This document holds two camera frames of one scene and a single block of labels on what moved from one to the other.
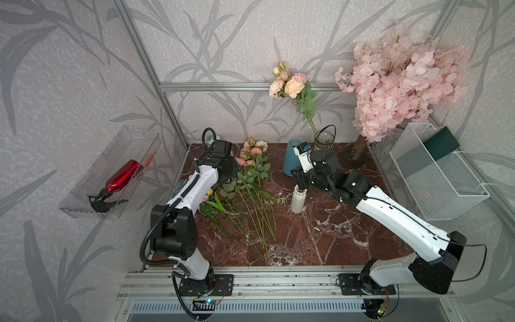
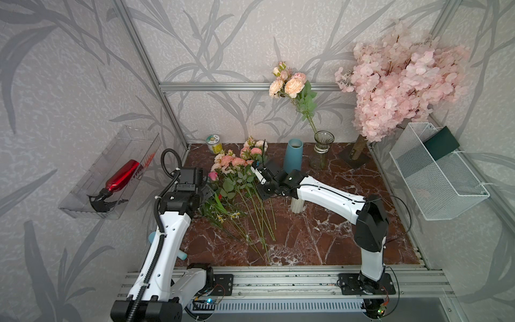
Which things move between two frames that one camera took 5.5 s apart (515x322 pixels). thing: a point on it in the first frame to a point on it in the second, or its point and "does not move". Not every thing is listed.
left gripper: x=236 y=168 to x=206 y=189
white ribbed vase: x=298 y=199 does not move
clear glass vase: x=322 y=140 does not move
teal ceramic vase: x=292 y=159 does not move
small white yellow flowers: x=283 y=199 to x=236 y=214
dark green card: x=441 y=144 does not move
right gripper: x=298 y=176 to x=258 y=188
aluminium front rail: x=259 y=283 does not move
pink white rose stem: x=285 y=73 does not move
